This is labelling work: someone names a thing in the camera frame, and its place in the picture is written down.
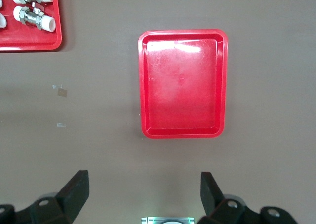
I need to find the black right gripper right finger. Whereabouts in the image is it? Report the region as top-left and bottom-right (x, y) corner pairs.
(197, 172), (297, 224)

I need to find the red plastic tray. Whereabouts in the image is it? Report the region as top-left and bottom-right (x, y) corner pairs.
(0, 0), (62, 52)
(137, 28), (229, 140)

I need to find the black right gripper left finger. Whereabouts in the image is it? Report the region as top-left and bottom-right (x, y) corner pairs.
(0, 170), (89, 224)

